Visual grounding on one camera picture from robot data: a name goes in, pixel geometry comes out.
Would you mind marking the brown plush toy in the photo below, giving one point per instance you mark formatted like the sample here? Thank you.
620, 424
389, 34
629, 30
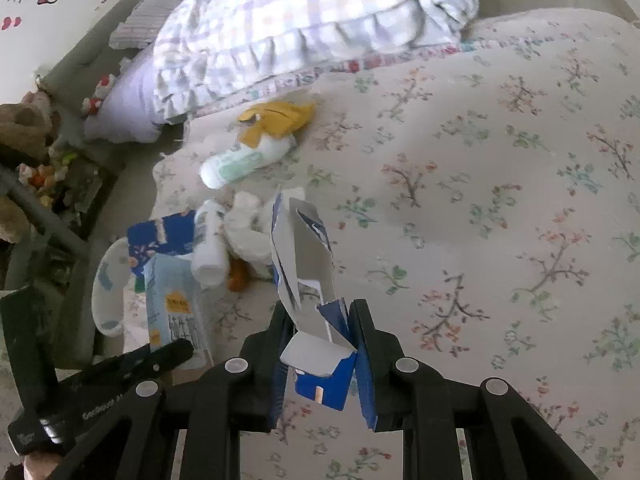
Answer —
25, 125

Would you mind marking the lavender pillow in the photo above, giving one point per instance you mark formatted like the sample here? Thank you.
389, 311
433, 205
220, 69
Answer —
130, 105

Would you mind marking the torn blue white carton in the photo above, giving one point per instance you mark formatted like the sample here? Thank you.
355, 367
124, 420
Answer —
305, 260

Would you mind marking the crumpled white tissue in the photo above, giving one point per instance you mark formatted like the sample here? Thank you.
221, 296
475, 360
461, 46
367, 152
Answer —
245, 240

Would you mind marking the grey metal frame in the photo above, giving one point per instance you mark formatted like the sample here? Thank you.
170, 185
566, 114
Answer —
45, 215

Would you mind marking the light blue milk carton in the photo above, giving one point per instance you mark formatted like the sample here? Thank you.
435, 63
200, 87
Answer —
170, 305

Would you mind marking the small white bottle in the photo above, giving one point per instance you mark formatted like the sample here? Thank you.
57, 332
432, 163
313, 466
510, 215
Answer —
207, 260

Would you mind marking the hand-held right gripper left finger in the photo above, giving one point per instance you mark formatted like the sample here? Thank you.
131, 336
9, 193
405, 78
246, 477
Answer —
277, 385

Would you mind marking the plaid purple white pillow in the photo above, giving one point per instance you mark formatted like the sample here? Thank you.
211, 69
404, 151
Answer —
300, 20

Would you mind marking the person's left hand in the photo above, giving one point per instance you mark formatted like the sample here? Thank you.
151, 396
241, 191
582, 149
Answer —
40, 467

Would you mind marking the flattened dark blue carton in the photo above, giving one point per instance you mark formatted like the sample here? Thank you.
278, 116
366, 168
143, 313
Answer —
160, 240

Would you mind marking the floral bed sheet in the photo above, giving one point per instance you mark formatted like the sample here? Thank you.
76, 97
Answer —
475, 185

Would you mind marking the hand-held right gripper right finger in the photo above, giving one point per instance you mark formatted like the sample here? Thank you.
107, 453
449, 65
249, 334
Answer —
365, 385

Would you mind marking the white green plastic bottle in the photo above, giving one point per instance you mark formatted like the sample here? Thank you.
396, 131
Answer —
235, 165

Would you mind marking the pile of colourful small toys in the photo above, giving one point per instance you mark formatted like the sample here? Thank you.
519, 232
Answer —
45, 180

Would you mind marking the red white small plush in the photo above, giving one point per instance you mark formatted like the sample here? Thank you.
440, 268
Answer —
100, 92

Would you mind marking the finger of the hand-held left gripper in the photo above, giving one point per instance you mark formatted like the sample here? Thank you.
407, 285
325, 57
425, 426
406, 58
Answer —
140, 365

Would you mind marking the yellow snack wrapper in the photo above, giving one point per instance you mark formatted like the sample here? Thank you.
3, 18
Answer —
277, 122

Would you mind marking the white waste bin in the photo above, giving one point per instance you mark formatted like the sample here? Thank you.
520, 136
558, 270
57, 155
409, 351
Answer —
107, 300

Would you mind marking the grey striped pillow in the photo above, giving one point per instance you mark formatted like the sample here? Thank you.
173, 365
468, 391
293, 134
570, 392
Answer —
145, 15

